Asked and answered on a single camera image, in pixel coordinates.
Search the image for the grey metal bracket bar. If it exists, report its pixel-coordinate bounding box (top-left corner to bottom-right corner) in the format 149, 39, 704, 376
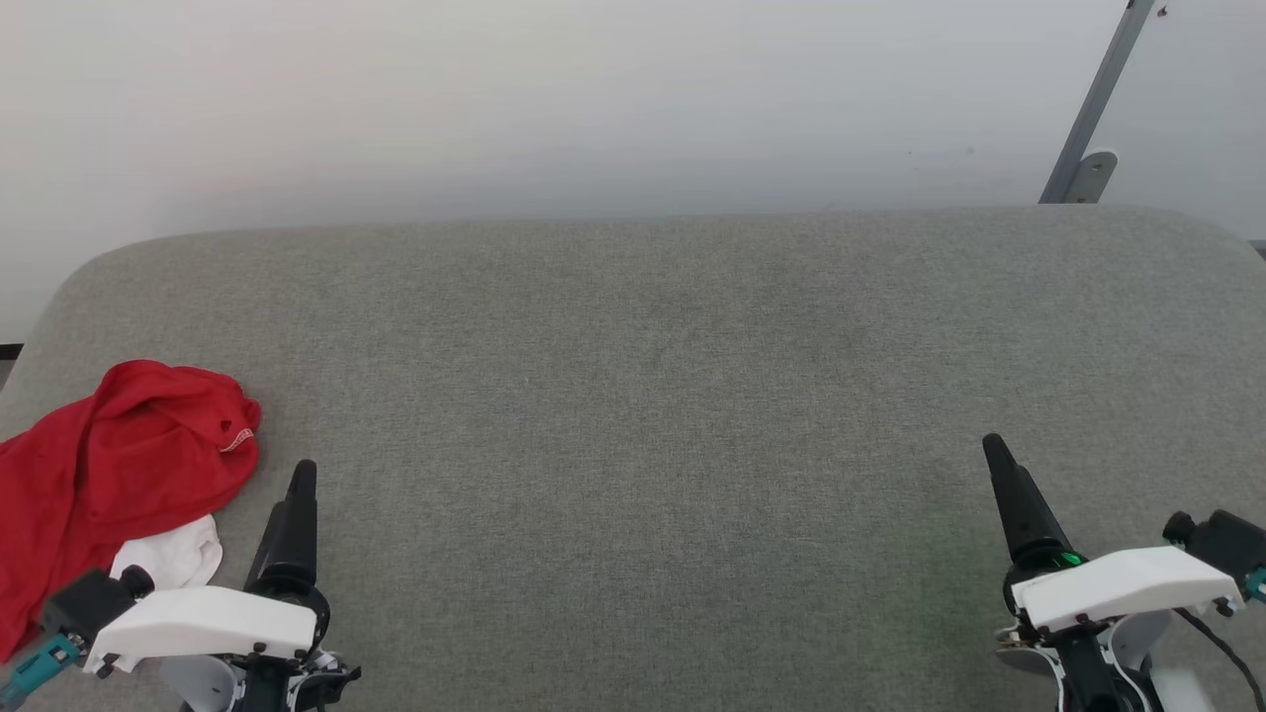
1039, 0, 1156, 205

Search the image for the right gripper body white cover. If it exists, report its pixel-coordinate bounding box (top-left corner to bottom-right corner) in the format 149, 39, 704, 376
997, 546, 1245, 712

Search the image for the left camera cable teal plug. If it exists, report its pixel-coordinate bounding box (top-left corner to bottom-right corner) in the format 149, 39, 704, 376
0, 633, 85, 709

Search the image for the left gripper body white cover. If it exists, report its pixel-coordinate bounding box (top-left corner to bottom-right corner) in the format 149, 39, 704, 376
84, 569, 362, 712

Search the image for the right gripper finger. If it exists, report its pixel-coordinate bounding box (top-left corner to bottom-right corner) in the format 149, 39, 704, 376
983, 435, 1041, 567
992, 435, 1075, 562

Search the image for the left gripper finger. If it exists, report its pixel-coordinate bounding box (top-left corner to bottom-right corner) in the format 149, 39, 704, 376
244, 461, 306, 587
285, 461, 320, 591

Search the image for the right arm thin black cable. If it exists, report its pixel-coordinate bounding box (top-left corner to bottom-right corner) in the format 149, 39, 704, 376
1172, 606, 1266, 712

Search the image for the red and white shirt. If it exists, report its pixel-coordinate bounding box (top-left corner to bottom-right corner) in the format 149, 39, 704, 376
0, 359, 263, 664

